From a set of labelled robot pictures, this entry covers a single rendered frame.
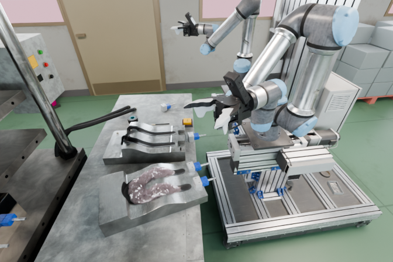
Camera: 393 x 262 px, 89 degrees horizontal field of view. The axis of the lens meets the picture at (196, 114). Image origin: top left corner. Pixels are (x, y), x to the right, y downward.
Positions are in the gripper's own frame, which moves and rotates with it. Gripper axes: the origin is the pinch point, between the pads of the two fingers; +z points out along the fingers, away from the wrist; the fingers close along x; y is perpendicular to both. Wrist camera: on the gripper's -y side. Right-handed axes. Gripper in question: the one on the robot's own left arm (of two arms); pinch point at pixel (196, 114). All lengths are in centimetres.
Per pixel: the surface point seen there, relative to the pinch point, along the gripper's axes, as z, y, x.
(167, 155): -8, 53, 52
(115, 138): 14, 49, 85
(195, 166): -17, 55, 35
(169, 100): -45, 50, 119
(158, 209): 11, 56, 23
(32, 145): 54, 33, 82
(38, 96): 42, 9, 87
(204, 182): -15, 56, 23
